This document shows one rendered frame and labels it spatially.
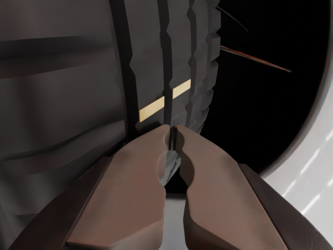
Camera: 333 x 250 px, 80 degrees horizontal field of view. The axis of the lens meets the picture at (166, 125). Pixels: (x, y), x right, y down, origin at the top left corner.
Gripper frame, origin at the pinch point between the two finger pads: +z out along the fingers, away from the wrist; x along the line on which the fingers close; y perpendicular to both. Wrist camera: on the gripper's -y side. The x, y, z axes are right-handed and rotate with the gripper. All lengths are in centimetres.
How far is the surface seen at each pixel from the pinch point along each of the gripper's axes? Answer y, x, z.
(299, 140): 11.1, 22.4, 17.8
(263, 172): 20.0, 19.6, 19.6
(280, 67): 4, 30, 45
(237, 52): 2, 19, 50
